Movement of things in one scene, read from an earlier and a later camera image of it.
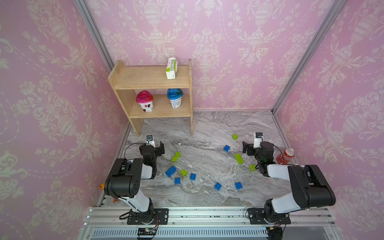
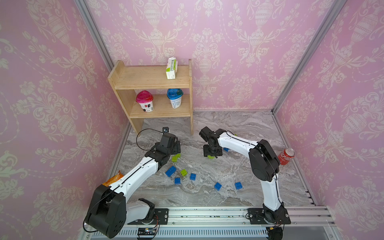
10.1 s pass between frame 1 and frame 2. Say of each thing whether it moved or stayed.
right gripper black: moved
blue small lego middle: stayed
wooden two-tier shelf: stayed
